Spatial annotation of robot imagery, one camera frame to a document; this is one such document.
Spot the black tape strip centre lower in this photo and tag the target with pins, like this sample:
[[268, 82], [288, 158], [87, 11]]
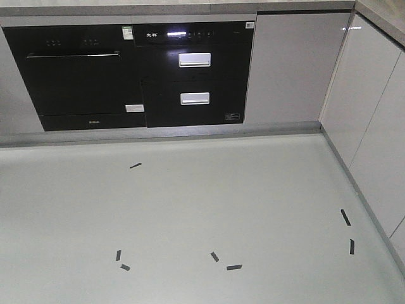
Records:
[[233, 267]]

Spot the black tape strip centre upper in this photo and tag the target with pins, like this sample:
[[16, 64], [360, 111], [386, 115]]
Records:
[[214, 256]]

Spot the black tape strip right upper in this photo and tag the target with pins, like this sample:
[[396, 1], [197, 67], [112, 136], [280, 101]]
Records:
[[346, 219]]

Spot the silver upper drawer handle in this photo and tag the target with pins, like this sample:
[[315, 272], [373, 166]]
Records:
[[194, 60]]

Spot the green energy label sticker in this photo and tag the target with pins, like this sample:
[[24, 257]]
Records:
[[127, 33]]

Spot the black tape strip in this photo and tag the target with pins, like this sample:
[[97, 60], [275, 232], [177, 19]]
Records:
[[233, 267], [136, 165], [352, 247], [346, 219], [214, 256], [118, 255], [125, 267]]

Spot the black tape strip right lower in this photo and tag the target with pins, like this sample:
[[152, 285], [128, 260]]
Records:
[[352, 247]]

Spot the black built-in dishwasher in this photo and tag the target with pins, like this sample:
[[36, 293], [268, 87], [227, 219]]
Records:
[[78, 76]]

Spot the black tape strip left upper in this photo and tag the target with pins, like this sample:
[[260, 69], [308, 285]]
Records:
[[118, 255]]

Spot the white label sticker dishwasher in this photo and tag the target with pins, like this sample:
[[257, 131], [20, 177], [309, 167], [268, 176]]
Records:
[[134, 108]]

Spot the silver drawer handle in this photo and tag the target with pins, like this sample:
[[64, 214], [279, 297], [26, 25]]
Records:
[[194, 98], [194, 60]]

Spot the black tape strip left lower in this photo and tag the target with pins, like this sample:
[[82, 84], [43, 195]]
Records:
[[125, 267]]

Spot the white side cabinet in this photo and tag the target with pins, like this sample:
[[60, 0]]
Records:
[[363, 120]]

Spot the black disinfection cabinet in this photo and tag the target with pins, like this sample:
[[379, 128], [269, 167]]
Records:
[[162, 80]]

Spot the black tape strip far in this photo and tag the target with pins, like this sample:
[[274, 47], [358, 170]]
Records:
[[136, 165]]

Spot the silver lower drawer handle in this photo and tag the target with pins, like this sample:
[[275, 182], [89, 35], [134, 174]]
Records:
[[194, 98]]

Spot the grey cabinet door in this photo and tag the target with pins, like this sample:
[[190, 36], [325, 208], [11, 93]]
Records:
[[292, 61]]

